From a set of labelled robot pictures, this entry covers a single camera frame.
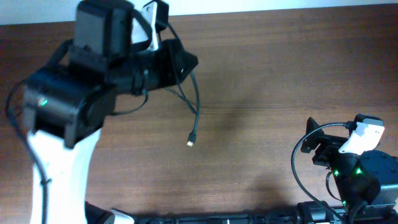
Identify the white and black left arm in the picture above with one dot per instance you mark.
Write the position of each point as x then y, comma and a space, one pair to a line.
115, 51

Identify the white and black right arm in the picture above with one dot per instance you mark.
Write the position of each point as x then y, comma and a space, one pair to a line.
366, 178

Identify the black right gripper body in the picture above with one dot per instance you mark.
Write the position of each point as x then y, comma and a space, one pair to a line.
329, 150

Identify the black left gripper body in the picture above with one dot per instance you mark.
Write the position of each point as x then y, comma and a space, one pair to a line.
154, 69

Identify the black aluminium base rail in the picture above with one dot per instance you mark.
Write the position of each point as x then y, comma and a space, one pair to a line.
305, 212

